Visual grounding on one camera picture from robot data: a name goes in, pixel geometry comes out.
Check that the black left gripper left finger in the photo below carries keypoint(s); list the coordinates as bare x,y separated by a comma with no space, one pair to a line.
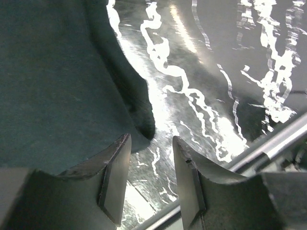
87,196

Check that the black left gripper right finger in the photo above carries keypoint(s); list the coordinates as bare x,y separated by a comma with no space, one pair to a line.
214,198

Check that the black t shirt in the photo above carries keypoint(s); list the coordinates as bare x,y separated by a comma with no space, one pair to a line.
67,90

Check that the aluminium frame post left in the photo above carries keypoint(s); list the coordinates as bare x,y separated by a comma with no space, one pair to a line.
283,150

